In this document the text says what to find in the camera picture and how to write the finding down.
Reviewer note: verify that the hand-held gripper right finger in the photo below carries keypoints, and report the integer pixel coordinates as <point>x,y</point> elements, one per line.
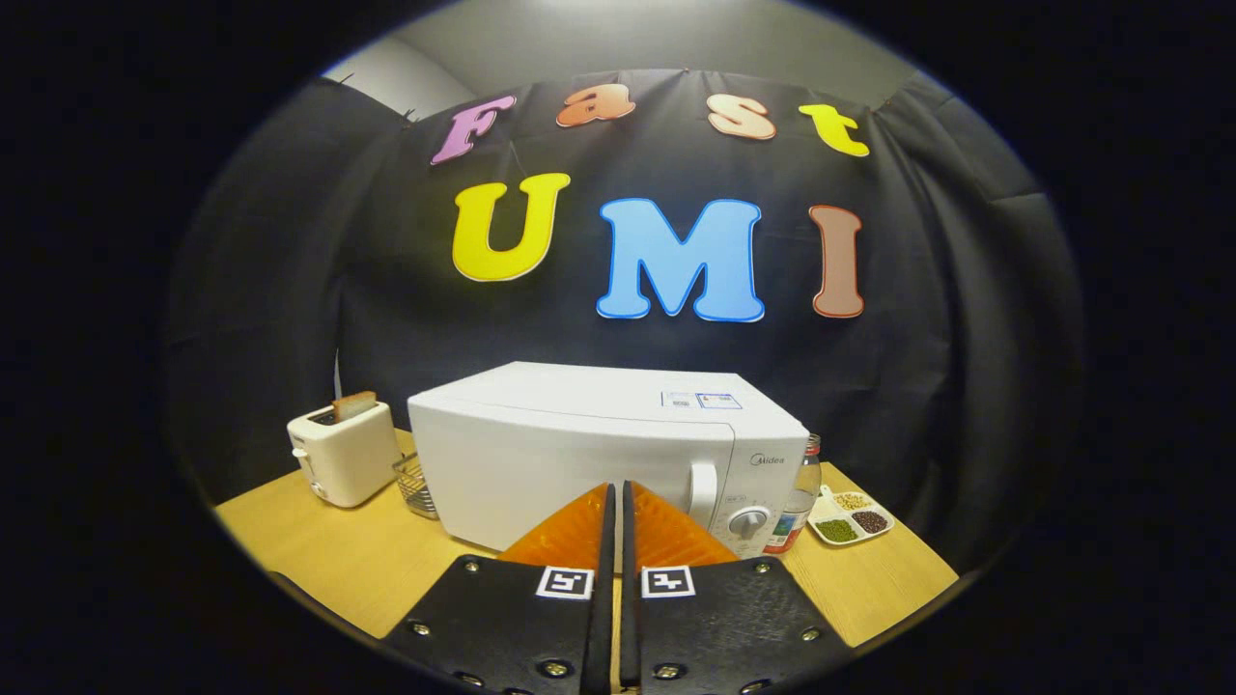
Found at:
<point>630,618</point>

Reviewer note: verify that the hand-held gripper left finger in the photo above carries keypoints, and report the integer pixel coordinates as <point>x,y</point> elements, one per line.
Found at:
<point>603,618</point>

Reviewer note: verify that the white microwave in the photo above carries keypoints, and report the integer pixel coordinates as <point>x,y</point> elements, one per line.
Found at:
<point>541,454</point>

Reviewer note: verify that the clear plastic water bottle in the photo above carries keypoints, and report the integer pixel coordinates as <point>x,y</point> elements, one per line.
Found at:
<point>803,492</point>

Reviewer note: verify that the white divided dish with beans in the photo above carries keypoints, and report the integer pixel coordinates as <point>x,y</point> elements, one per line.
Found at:
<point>838,531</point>

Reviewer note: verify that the white toaster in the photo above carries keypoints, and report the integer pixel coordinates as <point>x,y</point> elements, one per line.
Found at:
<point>348,458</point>

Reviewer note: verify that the toast slice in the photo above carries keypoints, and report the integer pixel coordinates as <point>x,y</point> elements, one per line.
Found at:
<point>355,405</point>

